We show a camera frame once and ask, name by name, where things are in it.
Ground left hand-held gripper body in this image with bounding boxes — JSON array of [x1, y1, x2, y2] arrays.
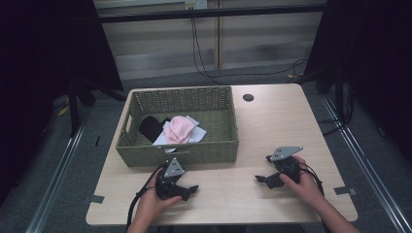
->
[[154, 157, 192, 202]]

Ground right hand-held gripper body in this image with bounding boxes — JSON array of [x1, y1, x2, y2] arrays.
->
[[265, 146, 304, 189]]

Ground person's left hand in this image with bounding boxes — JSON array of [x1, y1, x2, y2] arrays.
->
[[137, 167, 183, 224]]

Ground person's right hand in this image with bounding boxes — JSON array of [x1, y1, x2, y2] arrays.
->
[[279, 155, 326, 212]]

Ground green woven basket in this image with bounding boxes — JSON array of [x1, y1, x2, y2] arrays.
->
[[115, 85, 240, 168]]

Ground white cloth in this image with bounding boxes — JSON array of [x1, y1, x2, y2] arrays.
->
[[152, 116, 208, 153]]

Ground pink cloth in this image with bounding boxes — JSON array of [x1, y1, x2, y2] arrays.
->
[[163, 115, 196, 145]]

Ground grey tape strip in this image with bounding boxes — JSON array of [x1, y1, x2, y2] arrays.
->
[[88, 194, 106, 205], [332, 185, 358, 197]]

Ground black cloth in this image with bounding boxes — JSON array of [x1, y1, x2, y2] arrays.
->
[[139, 115, 172, 144]]

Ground black metal stand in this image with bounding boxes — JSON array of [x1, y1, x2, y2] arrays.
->
[[67, 81, 95, 138], [334, 73, 347, 124]]

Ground dark curtain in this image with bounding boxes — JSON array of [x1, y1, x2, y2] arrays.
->
[[0, 0, 124, 199], [303, 0, 412, 163]]

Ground black horizontal bar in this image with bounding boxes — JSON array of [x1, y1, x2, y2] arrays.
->
[[96, 4, 326, 24]]

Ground white power outlet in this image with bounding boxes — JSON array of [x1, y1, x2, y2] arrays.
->
[[184, 0, 209, 11]]

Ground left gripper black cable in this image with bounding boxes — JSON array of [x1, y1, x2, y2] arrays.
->
[[126, 164, 168, 231]]

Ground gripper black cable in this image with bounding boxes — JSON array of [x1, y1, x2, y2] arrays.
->
[[126, 164, 168, 231], [298, 162, 326, 197]]

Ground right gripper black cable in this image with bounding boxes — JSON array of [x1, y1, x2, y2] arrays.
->
[[298, 162, 326, 197]]

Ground black floor cable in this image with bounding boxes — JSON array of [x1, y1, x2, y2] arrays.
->
[[316, 91, 355, 136]]

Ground metal floor rail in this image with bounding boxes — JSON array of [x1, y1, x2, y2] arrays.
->
[[24, 105, 93, 233], [320, 94, 412, 233]]

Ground black wall cable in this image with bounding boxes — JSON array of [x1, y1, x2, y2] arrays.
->
[[189, 17, 309, 85], [192, 17, 307, 81]]

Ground wooden wall strip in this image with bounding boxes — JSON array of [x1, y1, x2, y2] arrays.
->
[[216, 0, 223, 70]]

